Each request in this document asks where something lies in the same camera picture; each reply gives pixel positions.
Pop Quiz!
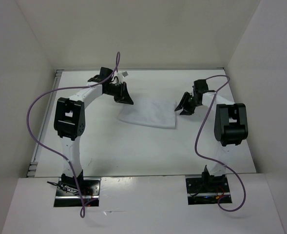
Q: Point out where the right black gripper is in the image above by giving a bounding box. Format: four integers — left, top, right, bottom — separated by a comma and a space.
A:
174, 91, 201, 116

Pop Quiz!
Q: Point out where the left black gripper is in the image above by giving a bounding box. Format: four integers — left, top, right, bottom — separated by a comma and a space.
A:
104, 81, 134, 105

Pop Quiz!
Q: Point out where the white skirt cloth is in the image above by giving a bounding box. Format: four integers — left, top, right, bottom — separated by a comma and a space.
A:
117, 96, 176, 129

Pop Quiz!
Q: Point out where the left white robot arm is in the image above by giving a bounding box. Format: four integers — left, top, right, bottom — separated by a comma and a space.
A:
54, 67, 134, 195

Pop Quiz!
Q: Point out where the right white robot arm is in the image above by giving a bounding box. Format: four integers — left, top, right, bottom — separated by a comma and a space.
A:
175, 79, 248, 192

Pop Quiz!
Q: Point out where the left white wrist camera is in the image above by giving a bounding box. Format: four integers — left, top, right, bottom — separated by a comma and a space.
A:
116, 71, 129, 83

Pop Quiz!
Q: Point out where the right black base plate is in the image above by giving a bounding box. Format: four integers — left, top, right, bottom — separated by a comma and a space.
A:
186, 175, 232, 205

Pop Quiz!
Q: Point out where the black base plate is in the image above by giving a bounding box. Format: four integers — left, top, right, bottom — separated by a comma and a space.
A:
186, 175, 232, 205
53, 177, 101, 208

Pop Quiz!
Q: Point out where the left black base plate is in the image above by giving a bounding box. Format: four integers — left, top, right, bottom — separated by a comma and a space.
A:
53, 177, 101, 208

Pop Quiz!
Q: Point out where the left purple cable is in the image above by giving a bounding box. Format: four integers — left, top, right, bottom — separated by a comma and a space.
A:
26, 51, 121, 218

